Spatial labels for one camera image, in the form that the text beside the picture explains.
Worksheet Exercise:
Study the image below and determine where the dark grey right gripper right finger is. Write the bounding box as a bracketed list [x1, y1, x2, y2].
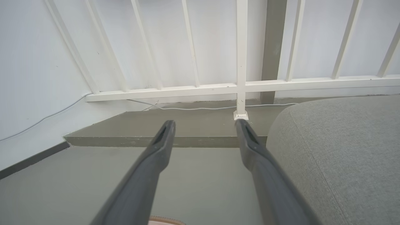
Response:
[235, 119, 322, 225]

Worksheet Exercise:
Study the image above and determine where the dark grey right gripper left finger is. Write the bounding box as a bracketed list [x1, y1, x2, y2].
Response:
[91, 120, 176, 225]

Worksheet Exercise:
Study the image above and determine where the white perforated laundry basket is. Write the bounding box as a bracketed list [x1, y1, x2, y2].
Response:
[148, 216, 185, 225]

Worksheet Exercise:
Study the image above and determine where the grey fabric sofa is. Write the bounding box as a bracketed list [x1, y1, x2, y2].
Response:
[266, 95, 400, 225]

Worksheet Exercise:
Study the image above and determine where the white metal railing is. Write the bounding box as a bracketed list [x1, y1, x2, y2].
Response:
[44, 0, 400, 121]

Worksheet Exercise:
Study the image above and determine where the black baseboard strip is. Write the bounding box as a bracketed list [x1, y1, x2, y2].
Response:
[0, 141, 70, 180]

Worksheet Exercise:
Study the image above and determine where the light grey cable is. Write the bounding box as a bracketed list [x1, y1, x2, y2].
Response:
[0, 92, 297, 142]

